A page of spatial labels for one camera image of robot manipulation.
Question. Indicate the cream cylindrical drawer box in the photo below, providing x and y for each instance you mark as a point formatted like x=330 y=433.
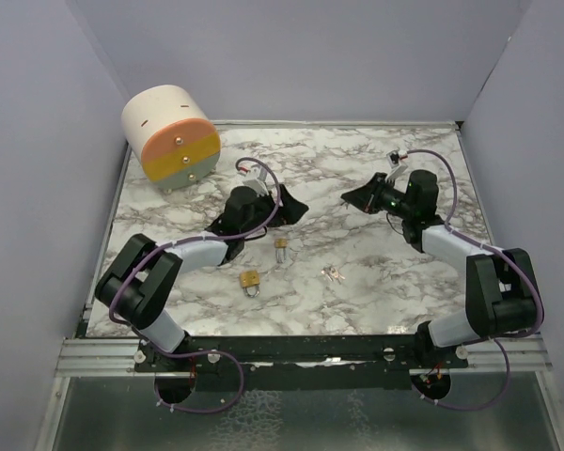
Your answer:
x=173 y=140

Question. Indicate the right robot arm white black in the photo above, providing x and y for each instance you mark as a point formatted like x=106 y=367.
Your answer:
x=501 y=296

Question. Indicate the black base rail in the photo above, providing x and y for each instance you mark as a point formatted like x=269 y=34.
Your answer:
x=299 y=362

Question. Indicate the small brass long-shackle padlock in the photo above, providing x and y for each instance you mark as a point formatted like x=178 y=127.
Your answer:
x=280 y=246

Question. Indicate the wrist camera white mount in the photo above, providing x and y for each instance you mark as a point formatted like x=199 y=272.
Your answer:
x=397 y=162
x=254 y=177

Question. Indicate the small silver key bunch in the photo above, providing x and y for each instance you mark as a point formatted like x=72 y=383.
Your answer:
x=332 y=274

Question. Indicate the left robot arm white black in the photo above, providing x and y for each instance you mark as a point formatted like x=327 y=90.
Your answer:
x=138 y=282

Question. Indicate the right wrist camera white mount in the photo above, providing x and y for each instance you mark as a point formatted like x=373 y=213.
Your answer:
x=397 y=162

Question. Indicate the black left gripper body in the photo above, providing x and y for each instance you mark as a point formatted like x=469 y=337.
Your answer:
x=264 y=209

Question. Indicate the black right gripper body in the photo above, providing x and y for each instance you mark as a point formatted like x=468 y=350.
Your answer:
x=388 y=198

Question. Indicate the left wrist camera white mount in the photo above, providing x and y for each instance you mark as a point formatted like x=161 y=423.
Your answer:
x=254 y=177

